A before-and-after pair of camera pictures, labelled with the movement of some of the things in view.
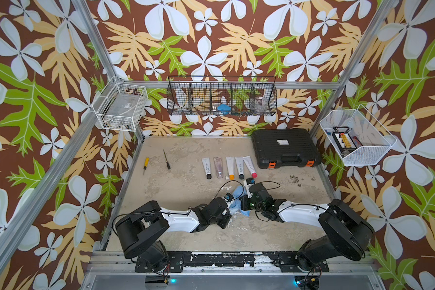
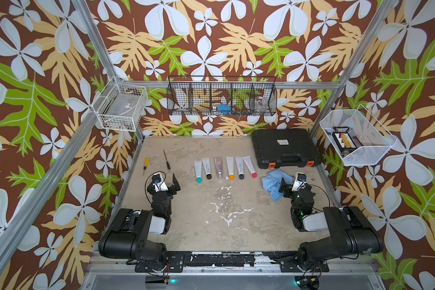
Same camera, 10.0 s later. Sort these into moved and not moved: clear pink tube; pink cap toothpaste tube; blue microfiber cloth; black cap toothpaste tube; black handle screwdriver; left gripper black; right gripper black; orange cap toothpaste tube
Moved: right gripper black; left gripper black; blue microfiber cloth
Not moved: black cap toothpaste tube; clear pink tube; pink cap toothpaste tube; orange cap toothpaste tube; black handle screwdriver
